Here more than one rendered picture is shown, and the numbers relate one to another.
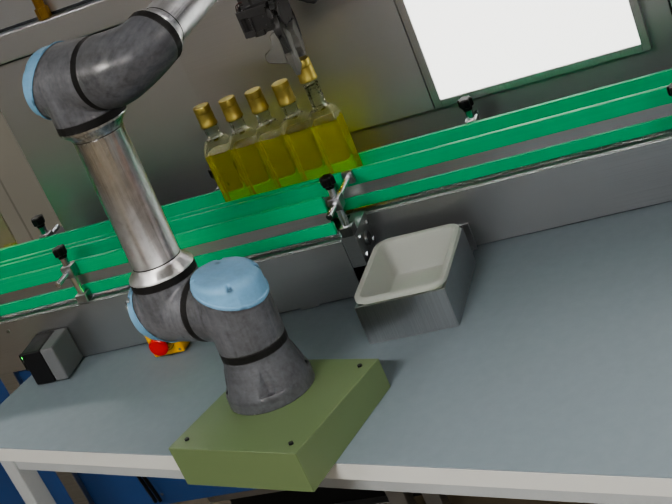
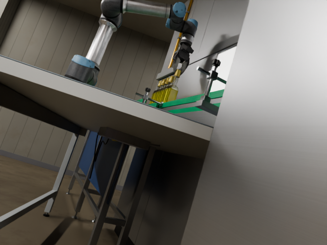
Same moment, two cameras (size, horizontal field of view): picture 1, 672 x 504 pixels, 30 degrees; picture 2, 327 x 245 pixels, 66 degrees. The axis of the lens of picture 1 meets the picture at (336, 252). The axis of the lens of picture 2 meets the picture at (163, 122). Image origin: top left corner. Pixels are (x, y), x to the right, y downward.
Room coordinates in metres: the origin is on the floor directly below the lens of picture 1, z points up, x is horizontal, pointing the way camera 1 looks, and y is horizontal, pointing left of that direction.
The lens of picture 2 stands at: (1.26, -1.09, 0.63)
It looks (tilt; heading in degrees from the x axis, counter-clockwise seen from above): 9 degrees up; 44
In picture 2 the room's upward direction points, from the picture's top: 18 degrees clockwise
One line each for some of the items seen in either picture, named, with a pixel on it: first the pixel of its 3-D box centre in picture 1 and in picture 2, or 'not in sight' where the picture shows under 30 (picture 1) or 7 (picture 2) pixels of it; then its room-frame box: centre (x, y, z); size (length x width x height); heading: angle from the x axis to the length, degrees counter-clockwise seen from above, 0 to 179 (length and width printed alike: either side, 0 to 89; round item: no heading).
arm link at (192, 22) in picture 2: not in sight; (190, 28); (2.32, -0.06, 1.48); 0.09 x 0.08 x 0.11; 137
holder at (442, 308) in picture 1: (419, 276); not in sight; (2.08, -0.12, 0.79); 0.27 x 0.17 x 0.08; 156
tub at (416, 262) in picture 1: (415, 280); not in sight; (2.05, -0.11, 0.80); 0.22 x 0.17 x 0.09; 156
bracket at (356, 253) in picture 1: (360, 238); not in sight; (2.21, -0.05, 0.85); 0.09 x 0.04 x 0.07; 156
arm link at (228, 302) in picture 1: (233, 303); (81, 69); (1.87, 0.19, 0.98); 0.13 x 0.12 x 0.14; 47
